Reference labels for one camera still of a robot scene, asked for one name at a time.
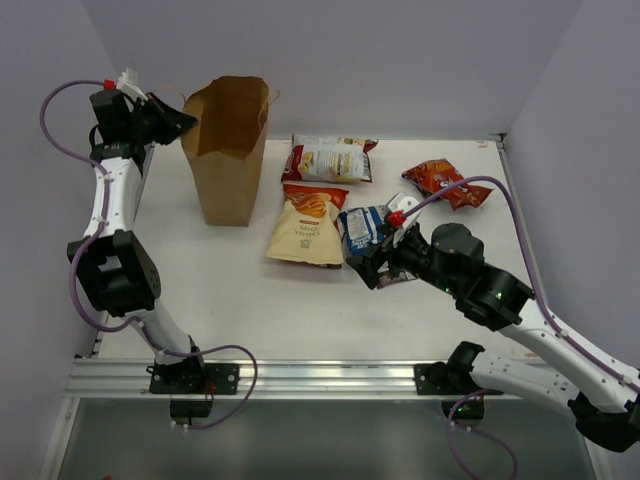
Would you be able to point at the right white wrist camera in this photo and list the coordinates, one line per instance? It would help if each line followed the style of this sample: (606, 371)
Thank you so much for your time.
(398, 220)

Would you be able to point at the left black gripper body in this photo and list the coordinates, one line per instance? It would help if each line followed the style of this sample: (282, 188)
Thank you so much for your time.
(151, 117)

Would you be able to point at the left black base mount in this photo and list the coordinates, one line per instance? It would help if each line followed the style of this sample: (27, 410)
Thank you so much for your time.
(192, 376)

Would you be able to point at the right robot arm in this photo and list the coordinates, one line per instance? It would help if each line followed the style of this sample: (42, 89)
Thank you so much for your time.
(600, 391)

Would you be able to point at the blue snack bag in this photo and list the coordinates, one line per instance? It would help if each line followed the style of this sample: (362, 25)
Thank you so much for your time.
(359, 228)

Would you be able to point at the cream snack packet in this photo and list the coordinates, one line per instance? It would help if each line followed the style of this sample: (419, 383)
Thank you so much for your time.
(306, 231)

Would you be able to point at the orange red chips bag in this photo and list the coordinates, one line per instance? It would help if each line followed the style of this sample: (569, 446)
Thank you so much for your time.
(431, 176)

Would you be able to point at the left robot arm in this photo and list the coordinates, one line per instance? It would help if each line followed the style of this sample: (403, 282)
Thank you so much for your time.
(109, 263)

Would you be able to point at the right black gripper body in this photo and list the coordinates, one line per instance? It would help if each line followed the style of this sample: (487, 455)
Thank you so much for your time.
(411, 255)

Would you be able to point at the brown paper bag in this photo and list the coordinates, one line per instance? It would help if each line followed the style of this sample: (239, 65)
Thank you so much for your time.
(225, 149)

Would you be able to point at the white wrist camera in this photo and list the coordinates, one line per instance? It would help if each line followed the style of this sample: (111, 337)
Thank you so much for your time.
(398, 220)
(127, 83)

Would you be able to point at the red snack packet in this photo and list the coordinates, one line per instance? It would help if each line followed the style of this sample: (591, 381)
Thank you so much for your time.
(329, 159)

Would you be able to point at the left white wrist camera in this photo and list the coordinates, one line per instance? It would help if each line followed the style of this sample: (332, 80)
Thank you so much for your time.
(127, 83)

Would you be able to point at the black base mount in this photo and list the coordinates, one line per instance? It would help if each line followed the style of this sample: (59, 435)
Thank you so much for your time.
(192, 376)
(437, 379)

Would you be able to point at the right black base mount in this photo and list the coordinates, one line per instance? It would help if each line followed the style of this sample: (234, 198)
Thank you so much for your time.
(437, 379)

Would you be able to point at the aluminium mounting rail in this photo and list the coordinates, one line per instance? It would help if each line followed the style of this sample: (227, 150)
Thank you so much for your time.
(277, 380)

